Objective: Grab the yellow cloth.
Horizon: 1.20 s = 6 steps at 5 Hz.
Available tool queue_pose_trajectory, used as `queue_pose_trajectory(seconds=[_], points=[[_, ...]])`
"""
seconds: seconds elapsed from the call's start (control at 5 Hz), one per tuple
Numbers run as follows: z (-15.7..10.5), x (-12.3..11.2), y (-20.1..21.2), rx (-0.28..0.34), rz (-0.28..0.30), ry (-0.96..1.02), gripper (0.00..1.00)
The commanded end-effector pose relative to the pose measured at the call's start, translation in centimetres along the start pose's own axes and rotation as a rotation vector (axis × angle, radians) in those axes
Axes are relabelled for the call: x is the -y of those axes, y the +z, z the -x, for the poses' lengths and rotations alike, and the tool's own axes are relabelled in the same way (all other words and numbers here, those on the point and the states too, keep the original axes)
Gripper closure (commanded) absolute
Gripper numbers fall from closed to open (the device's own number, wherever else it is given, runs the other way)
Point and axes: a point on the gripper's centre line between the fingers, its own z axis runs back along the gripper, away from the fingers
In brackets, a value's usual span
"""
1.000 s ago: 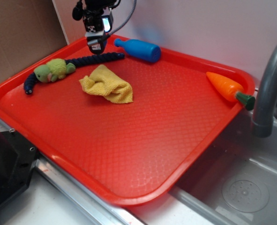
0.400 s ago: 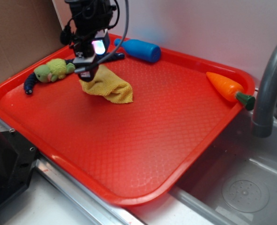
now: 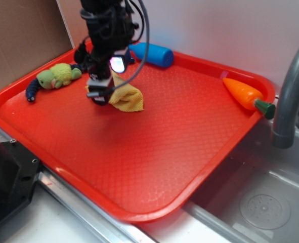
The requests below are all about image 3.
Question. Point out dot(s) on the small wrist camera box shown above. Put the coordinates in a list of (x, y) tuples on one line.
[(120, 60)]

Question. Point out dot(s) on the orange toy carrot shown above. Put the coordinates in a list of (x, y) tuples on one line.
[(249, 97)]

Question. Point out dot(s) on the brown cardboard panel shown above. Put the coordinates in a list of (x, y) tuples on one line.
[(32, 33)]

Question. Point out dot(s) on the dark blue rope toy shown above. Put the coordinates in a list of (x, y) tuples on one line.
[(34, 86)]

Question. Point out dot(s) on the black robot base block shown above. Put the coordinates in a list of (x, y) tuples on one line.
[(19, 172)]

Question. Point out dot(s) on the grey faucet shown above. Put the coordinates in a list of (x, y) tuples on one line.
[(286, 118)]

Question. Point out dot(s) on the green plush turtle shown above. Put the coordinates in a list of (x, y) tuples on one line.
[(59, 75)]

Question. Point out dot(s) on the red plastic tray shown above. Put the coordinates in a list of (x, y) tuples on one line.
[(136, 166)]

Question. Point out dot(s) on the blue plastic bottle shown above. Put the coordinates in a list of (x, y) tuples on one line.
[(157, 55)]

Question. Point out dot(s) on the yellow cloth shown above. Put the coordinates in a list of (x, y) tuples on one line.
[(126, 99)]

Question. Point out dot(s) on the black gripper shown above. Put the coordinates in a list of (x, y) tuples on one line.
[(100, 82)]

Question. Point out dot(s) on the grey sink basin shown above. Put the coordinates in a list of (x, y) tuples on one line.
[(253, 195)]

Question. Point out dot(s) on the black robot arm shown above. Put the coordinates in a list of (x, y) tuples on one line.
[(110, 29)]

